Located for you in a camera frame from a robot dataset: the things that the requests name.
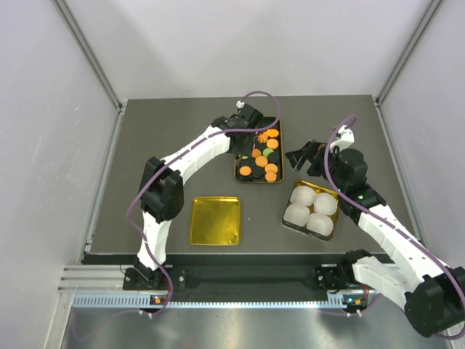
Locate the gold cookie tin box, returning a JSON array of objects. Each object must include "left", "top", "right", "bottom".
[{"left": 281, "top": 180, "right": 341, "bottom": 241}]

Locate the orange round cookie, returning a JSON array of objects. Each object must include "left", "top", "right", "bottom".
[{"left": 239, "top": 166, "right": 251, "bottom": 177}]

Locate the yellow dotted round biscuit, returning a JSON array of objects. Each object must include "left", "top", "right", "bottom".
[
  {"left": 266, "top": 138, "right": 280, "bottom": 150},
  {"left": 255, "top": 156, "right": 268, "bottom": 168},
  {"left": 264, "top": 163, "right": 279, "bottom": 174}
]

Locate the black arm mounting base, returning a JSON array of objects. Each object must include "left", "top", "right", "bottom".
[{"left": 123, "top": 263, "right": 357, "bottom": 295}]

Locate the orange swirl cookie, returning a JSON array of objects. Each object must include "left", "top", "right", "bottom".
[
  {"left": 252, "top": 148, "right": 262, "bottom": 159},
  {"left": 256, "top": 133, "right": 268, "bottom": 144}
]

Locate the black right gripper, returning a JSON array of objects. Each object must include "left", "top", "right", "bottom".
[{"left": 286, "top": 139, "right": 347, "bottom": 193}]

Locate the orange fish-shaped cookie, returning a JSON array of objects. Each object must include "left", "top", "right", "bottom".
[{"left": 263, "top": 129, "right": 280, "bottom": 138}]

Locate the white paper cupcake liner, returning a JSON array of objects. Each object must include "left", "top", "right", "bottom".
[
  {"left": 306, "top": 213, "right": 333, "bottom": 236},
  {"left": 313, "top": 193, "right": 338, "bottom": 216},
  {"left": 283, "top": 204, "right": 310, "bottom": 227},
  {"left": 289, "top": 185, "right": 317, "bottom": 206}
]

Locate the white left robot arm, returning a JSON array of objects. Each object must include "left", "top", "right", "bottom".
[{"left": 134, "top": 103, "right": 263, "bottom": 289}]

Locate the black sandwich cookie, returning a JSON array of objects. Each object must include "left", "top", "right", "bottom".
[
  {"left": 267, "top": 151, "right": 280, "bottom": 165},
  {"left": 251, "top": 166, "right": 264, "bottom": 180}
]

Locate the gold tin lid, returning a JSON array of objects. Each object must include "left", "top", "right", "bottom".
[{"left": 189, "top": 196, "right": 241, "bottom": 246}]

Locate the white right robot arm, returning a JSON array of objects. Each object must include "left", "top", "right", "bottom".
[{"left": 286, "top": 125, "right": 464, "bottom": 337}]

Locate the aluminium frame rail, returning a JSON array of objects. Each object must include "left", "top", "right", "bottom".
[{"left": 58, "top": 265, "right": 370, "bottom": 312}]

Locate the black gold-rimmed cookie tray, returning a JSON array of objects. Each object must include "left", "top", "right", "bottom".
[{"left": 234, "top": 121, "right": 284, "bottom": 184}]

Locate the orange shell cookie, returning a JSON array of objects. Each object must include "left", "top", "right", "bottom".
[{"left": 265, "top": 172, "right": 278, "bottom": 182}]

